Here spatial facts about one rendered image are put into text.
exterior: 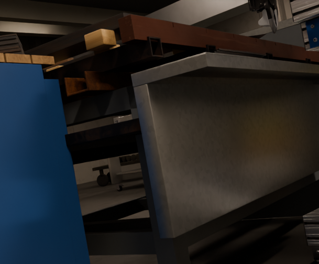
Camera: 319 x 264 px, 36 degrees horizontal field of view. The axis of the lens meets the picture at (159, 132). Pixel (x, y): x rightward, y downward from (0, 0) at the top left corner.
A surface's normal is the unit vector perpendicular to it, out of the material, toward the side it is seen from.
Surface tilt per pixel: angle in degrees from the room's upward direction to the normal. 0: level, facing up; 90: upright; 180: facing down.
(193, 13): 90
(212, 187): 90
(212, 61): 90
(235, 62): 90
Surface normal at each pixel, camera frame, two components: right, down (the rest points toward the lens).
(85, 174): 0.71, -0.15
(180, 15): -0.68, 0.10
